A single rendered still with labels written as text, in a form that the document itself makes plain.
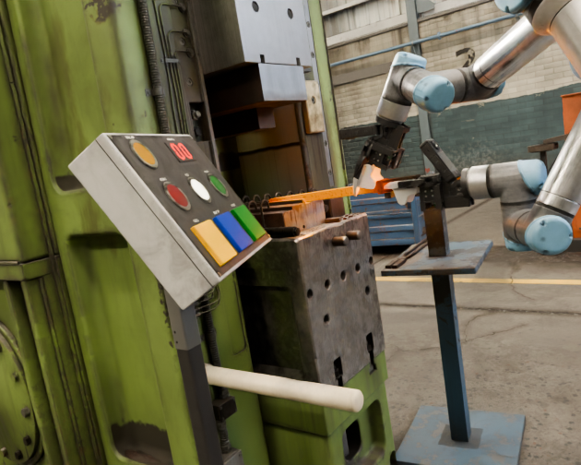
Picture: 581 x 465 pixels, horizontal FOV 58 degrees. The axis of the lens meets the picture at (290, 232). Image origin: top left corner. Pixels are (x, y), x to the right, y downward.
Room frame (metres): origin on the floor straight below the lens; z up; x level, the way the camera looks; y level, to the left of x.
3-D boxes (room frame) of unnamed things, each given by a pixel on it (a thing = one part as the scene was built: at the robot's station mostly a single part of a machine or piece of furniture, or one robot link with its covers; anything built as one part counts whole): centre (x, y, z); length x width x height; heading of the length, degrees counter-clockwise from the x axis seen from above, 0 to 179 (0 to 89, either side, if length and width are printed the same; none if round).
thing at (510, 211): (1.11, -0.50, 0.90); 0.11 x 0.08 x 0.11; 173
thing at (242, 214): (1.02, 0.08, 1.01); 0.07 x 0.05 x 0.07; 168
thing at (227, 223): (0.93, 0.10, 1.01); 0.07 x 0.05 x 0.07; 168
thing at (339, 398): (1.12, 0.09, 0.62); 0.44 x 0.05 x 0.05; 52
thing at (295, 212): (1.58, 0.12, 0.96); 0.42 x 0.20 x 0.09; 52
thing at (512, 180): (1.13, -0.50, 0.99); 0.11 x 0.08 x 0.09; 53
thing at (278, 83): (1.58, 0.12, 1.32); 0.42 x 0.20 x 0.10; 52
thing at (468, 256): (1.78, -0.50, 0.70); 0.40 x 0.30 x 0.02; 150
